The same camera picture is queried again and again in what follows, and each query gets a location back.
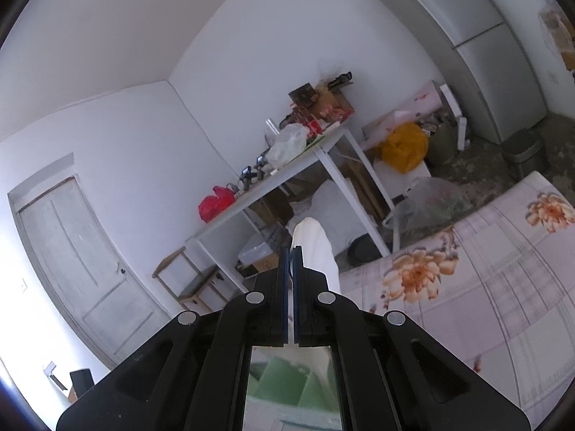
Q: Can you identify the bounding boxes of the cardboard box on stool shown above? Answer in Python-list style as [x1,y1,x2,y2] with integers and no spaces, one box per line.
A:
[539,5,574,71]

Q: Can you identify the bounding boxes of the large white sack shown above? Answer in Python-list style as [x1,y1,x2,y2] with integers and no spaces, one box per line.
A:
[286,180,367,256]

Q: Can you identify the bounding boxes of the red plastic bag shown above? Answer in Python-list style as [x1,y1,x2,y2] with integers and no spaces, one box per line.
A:
[198,186,236,223]

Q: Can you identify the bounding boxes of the white door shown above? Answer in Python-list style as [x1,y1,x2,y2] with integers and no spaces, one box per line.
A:
[9,175,169,369]

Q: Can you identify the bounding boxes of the clutter boxes on table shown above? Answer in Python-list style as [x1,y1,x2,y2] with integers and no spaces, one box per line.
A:
[264,71,355,169]

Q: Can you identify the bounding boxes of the wooden chair dark seat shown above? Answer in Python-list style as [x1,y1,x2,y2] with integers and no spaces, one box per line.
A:
[152,246,240,315]

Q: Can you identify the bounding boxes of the mint green utensil holder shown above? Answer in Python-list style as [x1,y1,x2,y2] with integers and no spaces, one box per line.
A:
[243,344,342,430]

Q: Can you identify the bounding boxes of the yellow plastic bag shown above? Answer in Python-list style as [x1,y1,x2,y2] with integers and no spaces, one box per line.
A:
[380,122,429,173]

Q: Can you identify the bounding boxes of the brown cardboard box under table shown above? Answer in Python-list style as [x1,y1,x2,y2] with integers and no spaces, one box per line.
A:
[235,241,279,277]

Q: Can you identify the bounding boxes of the white plastic ladle spoon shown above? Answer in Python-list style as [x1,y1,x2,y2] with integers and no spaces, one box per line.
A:
[289,216,340,347]

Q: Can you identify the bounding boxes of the white side table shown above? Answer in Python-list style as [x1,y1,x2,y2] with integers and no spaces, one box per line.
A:
[184,126,399,292]

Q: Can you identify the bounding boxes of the floral plaid tablecloth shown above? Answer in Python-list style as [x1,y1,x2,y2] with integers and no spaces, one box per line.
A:
[339,172,574,425]

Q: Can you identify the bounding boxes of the clear plastic bag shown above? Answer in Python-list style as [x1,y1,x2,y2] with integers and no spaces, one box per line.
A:
[382,177,473,252]

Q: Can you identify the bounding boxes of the dark trash bin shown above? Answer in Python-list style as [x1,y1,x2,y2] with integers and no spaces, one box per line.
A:
[501,129,549,181]

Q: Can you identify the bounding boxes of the silver refrigerator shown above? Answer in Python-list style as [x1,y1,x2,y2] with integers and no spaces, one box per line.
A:
[380,0,547,144]

